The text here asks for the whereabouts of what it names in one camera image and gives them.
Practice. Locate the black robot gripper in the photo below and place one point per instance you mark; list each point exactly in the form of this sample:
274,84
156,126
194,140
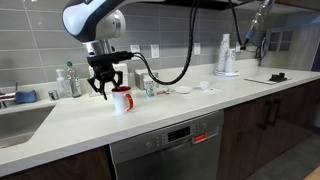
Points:
104,71

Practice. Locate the white mug with red handle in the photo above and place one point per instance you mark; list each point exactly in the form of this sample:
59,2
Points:
122,99

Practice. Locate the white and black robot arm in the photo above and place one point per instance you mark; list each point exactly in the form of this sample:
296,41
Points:
94,23

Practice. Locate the patterned paper cup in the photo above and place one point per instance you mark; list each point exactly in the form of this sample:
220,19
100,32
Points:
149,86

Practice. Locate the clear plastic water bottle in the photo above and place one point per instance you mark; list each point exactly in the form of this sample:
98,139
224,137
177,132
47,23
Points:
74,80

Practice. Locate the metal napkin holder box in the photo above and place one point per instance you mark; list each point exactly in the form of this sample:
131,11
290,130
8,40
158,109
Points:
139,75

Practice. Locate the clear soap dispenser bottle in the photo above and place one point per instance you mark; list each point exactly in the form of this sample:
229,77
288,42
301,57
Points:
64,88

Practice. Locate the red white candy packets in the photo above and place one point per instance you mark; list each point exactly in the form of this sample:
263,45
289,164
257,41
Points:
163,90

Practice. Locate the small white plate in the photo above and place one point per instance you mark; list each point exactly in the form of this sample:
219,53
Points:
183,89

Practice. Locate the blue sponge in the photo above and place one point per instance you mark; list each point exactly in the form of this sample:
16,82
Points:
25,97

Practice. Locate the small white bowl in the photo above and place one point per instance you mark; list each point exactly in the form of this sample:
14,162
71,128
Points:
204,85

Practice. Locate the stainless steel sink basin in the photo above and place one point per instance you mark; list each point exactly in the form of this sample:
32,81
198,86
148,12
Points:
19,127

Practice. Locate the chrome sink faucet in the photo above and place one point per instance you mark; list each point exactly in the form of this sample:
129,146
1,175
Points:
9,96

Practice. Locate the stainless steel dishwasher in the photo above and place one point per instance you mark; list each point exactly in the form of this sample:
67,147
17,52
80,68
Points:
188,150

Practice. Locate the short stack of paper cups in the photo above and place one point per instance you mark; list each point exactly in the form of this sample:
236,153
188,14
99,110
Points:
229,61

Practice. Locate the tall stack of paper cups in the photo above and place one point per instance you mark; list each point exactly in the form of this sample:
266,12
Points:
224,47

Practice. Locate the dark wood cabinet doors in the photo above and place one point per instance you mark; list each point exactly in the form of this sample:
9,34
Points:
257,131

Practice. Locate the white flat tray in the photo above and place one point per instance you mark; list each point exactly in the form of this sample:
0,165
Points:
265,80

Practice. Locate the black object on tray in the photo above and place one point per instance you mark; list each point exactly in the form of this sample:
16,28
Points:
278,77

